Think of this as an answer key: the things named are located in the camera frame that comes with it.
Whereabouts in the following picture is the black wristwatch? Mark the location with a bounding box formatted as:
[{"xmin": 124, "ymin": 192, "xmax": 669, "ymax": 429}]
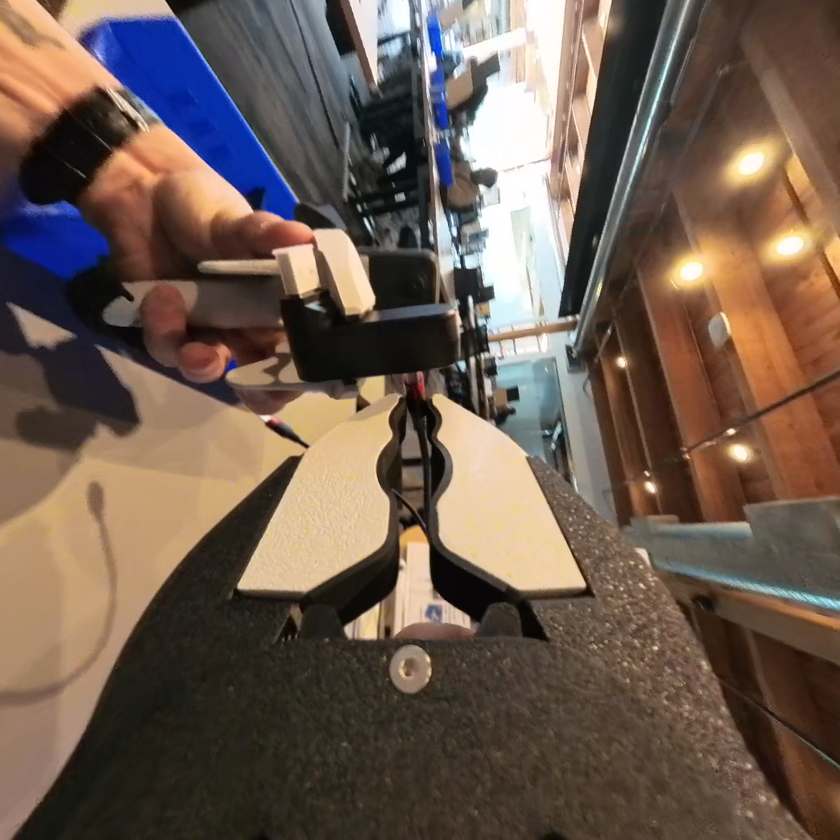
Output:
[{"xmin": 20, "ymin": 85, "xmax": 160, "ymax": 206}]

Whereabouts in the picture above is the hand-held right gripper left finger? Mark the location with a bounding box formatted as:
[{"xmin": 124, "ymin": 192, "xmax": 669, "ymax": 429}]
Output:
[{"xmin": 236, "ymin": 392, "xmax": 403, "ymax": 599}]

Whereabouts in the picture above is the black usb hub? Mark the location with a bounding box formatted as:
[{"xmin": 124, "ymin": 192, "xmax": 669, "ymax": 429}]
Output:
[{"xmin": 281, "ymin": 303, "xmax": 462, "ymax": 383}]

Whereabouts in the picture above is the person's left hand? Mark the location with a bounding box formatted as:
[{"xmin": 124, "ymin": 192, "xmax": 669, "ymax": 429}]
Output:
[{"xmin": 79, "ymin": 125, "xmax": 316, "ymax": 386}]

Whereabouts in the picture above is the large metal ceiling duct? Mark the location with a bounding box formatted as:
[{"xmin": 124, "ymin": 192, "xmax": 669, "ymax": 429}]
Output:
[{"xmin": 626, "ymin": 497, "xmax": 840, "ymax": 618}]

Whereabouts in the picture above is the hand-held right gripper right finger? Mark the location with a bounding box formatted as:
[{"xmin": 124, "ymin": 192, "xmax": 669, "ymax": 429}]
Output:
[{"xmin": 428, "ymin": 395, "xmax": 588, "ymax": 601}]

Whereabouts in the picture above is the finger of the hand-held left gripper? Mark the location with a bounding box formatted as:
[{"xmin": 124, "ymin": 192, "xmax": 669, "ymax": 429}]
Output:
[
  {"xmin": 271, "ymin": 228, "xmax": 377, "ymax": 320},
  {"xmin": 225, "ymin": 353, "xmax": 361, "ymax": 398}
]

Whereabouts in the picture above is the blue plastic bin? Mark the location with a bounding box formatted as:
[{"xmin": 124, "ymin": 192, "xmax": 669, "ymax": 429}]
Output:
[{"xmin": 0, "ymin": 16, "xmax": 299, "ymax": 280}]

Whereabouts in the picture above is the black red usb cable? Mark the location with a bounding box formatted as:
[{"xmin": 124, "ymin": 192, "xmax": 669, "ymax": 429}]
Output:
[{"xmin": 258, "ymin": 373, "xmax": 437, "ymax": 534}]

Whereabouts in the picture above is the silver ceiling pipe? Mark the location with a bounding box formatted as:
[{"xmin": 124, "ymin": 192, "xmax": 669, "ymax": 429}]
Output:
[{"xmin": 570, "ymin": 0, "xmax": 706, "ymax": 355}]

